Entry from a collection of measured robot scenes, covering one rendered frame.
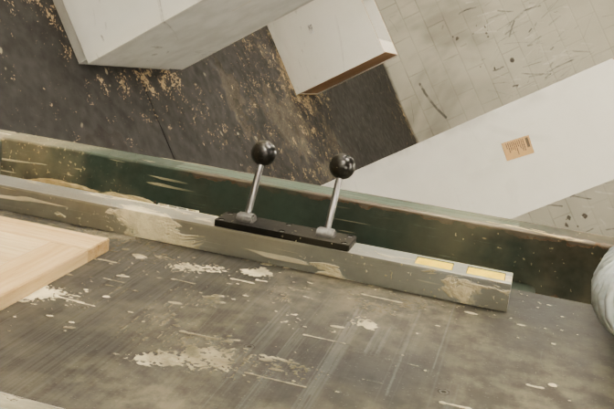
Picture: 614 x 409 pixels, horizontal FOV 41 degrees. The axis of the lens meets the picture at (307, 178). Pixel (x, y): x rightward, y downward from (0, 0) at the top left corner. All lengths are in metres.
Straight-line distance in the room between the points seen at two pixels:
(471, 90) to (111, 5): 5.93
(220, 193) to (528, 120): 3.28
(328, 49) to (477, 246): 4.75
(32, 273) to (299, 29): 5.17
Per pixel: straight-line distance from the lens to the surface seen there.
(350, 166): 1.18
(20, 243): 1.17
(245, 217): 1.19
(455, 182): 4.64
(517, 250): 1.35
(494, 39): 9.04
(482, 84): 9.03
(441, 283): 1.13
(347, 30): 6.00
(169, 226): 1.22
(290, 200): 1.40
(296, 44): 6.11
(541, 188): 4.59
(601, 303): 0.69
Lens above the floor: 1.89
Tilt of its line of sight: 20 degrees down
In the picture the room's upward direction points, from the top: 66 degrees clockwise
